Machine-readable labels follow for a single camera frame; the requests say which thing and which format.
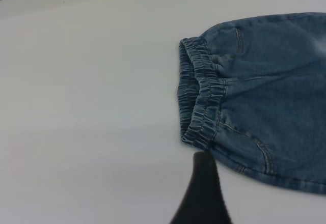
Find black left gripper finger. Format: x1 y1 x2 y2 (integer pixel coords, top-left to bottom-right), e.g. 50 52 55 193
170 151 233 224

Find blue denim kids pants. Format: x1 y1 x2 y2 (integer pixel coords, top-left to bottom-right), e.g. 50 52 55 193
178 12 326 191

